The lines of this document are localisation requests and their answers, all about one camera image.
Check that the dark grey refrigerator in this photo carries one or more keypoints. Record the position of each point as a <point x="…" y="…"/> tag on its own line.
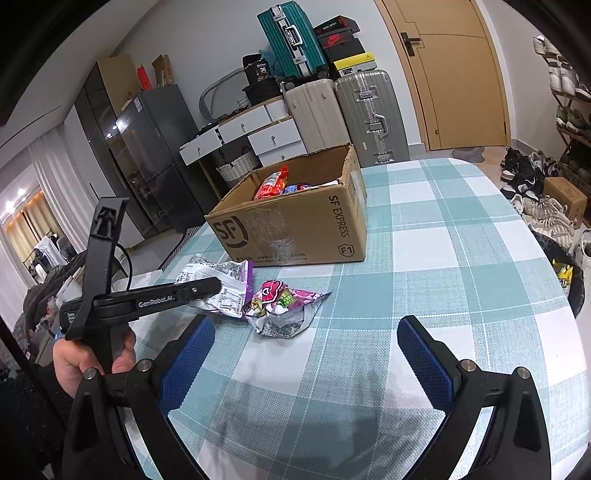
<point x="153" y="126"/>

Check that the teal suitcase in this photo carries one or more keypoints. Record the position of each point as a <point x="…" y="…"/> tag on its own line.
<point x="293" y="41"/>

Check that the small cardboard box on floor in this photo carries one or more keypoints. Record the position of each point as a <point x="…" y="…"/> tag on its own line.
<point x="570" y="197"/>

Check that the white woven laundry basket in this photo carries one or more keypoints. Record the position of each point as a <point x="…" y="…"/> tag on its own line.
<point x="235" y="170"/>

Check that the teal plaid tablecloth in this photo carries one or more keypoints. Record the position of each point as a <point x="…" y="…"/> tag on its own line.
<point x="339" y="401"/>

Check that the blue snack packet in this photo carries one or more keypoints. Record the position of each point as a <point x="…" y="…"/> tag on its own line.
<point x="293" y="188"/>

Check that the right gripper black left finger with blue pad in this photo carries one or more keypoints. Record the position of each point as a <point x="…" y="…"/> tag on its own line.
<point x="97" y="445"/>

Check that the person's left hand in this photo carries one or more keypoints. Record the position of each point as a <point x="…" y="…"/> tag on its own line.
<point x="72" y="358"/>

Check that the colourful purple snack bag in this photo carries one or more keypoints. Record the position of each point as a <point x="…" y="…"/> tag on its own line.
<point x="278" y="311"/>

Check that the wooden shoe rack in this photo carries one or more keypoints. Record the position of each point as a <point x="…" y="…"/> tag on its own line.
<point x="572" y="118"/>

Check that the silver suitcase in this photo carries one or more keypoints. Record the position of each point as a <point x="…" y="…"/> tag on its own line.
<point x="372" y="115"/>

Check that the SF Express cardboard box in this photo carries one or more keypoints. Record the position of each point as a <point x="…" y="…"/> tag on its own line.
<point x="324" y="223"/>

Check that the beige suitcase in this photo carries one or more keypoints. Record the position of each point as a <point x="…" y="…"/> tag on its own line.
<point x="317" y="114"/>

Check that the silver white snack bag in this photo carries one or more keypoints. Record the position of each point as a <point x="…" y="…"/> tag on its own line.
<point x="231" y="285"/>

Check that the white drawer cabinet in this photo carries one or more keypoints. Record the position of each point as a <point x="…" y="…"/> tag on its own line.
<point x="269" y="128"/>

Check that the black shoe boxes stack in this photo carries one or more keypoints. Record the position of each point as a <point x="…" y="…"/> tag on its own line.
<point x="337" y="38"/>

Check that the yellow shoe box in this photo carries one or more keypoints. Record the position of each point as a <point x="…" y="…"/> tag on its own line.
<point x="356" y="63"/>

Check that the wooden door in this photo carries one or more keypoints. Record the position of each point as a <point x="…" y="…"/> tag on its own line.
<point x="453" y="73"/>

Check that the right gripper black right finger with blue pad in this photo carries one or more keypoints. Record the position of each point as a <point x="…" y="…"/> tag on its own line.
<point x="515" y="444"/>

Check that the black trash bin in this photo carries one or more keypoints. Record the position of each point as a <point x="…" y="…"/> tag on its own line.
<point x="568" y="272"/>

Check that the red snack packet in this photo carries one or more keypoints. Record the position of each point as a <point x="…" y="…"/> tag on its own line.
<point x="273" y="185"/>

